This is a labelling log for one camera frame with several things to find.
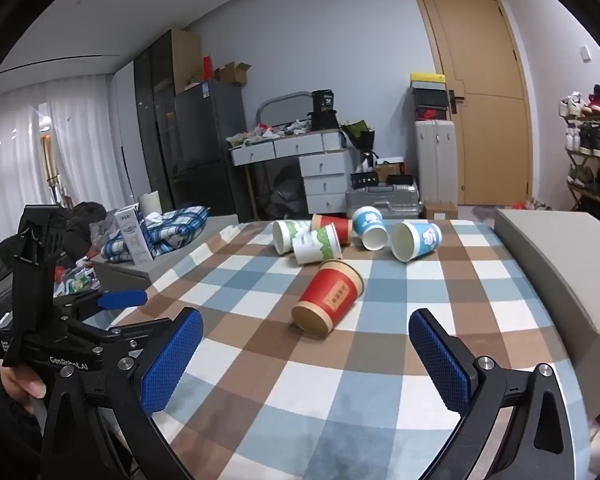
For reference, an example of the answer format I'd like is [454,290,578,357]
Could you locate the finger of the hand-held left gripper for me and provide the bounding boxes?
[55,288,149,319]
[81,317,179,349]

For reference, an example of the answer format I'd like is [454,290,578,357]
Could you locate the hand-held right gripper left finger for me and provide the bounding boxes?
[40,307,205,480]

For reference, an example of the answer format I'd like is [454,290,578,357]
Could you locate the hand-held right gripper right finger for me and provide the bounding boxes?
[408,308,592,480]

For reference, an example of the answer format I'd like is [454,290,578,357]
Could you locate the red paper cup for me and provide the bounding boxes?
[311,213,354,247]
[291,259,365,338]

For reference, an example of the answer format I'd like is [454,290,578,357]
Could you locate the person's left forearm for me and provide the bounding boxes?
[0,385,43,480]

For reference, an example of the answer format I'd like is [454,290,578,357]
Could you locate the blue paper cup pink print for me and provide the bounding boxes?
[390,220,443,263]

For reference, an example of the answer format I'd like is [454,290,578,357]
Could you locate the blue white paper cup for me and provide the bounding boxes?
[351,205,389,251]

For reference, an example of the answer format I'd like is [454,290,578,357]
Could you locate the white green paper cup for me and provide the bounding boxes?
[292,224,342,266]
[272,219,313,256]

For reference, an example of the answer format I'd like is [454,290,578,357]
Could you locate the person's left hand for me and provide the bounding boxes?
[0,365,47,414]

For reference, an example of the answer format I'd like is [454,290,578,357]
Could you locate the colourful packets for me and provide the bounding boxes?
[54,259,102,297]

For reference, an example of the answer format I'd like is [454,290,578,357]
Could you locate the white carton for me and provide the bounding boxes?
[113,205,155,266]

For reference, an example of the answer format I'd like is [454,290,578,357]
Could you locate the black jacket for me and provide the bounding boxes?
[61,201,109,257]

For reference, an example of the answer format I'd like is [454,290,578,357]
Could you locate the blue plaid cloth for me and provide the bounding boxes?
[102,206,211,264]

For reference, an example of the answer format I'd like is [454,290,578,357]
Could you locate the white paper roll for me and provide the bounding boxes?
[138,190,162,216]

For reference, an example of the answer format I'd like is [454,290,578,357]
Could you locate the checkered blanket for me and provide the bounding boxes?
[87,216,595,480]

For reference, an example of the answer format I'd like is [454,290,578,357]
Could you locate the white curtain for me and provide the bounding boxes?
[0,67,137,266]

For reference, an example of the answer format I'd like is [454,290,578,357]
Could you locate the small cardboard box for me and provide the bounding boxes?
[422,203,460,220]

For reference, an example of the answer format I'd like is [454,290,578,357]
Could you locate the grey padded block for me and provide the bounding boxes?
[493,208,600,362]

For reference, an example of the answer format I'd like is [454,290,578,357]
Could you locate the dark grey refrigerator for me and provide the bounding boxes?
[173,79,254,222]

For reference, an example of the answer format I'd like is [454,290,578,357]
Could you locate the silver suitcase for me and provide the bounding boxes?
[344,184,422,222]

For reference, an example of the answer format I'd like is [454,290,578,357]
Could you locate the dark glass cabinet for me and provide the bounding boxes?
[132,29,204,212]

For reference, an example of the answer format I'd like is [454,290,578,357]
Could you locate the white suitcase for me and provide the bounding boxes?
[413,119,460,206]

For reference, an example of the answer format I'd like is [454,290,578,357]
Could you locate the wooden shoe rack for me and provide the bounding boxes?
[562,114,600,212]

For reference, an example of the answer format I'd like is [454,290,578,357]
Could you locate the pile of desk clutter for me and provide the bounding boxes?
[229,119,327,147]

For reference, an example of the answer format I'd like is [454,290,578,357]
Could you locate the white drawer desk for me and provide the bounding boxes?
[229,129,357,214]

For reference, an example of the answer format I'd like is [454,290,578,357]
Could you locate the olive green bag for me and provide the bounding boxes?
[340,120,376,149]

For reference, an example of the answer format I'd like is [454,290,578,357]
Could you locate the grey metal chair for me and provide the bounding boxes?
[256,92,314,132]

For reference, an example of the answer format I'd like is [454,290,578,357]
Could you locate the open cardboard box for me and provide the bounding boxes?
[214,61,252,85]

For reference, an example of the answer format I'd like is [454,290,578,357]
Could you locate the black bag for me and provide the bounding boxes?
[310,89,339,131]

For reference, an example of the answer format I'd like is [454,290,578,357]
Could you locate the row of shoes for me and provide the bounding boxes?
[558,83,600,205]

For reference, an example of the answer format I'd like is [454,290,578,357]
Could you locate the wooden door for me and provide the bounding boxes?
[412,0,534,206]

